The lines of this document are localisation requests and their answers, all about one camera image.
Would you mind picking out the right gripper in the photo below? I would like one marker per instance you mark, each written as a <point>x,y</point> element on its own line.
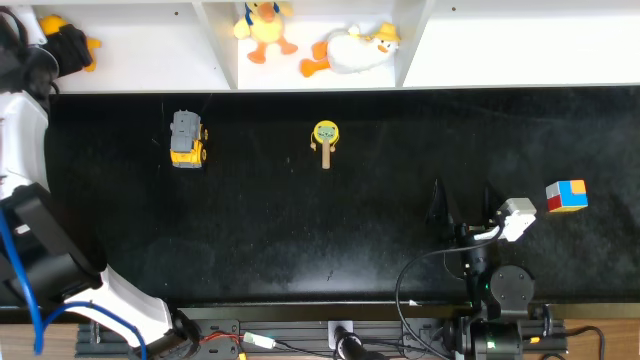
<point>462,231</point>

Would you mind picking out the many-coloured puzzle cube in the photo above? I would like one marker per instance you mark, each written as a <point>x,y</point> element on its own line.
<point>566,196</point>

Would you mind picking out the yellow rattle drum toy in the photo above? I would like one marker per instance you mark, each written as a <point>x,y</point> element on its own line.
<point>326,134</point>

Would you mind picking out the grey and yellow toy truck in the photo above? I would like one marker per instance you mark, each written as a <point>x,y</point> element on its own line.
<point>186,140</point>

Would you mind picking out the yellow rubber duck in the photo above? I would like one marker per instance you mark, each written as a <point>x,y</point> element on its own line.
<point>50,24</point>

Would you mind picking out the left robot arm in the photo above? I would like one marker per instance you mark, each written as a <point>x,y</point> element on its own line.
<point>22,140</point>

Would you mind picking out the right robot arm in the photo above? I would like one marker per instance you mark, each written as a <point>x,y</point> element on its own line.
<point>510,287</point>

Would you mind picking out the white plush duck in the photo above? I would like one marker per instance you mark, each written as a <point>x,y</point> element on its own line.
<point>355,52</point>

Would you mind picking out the yellow plush duck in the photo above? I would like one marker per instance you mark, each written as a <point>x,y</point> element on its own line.
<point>266,27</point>

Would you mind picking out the white shelf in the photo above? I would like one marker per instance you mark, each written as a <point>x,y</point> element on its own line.
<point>150,55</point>

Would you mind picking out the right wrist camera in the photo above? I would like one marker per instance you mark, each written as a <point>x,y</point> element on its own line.
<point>517,217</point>

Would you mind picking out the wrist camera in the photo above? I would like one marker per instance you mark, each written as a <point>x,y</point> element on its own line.
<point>30,22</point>
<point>517,217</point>

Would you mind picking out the mounting rail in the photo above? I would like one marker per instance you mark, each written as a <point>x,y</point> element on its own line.
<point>300,334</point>

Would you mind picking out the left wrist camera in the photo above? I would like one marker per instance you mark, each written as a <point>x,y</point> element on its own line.
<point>30,22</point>

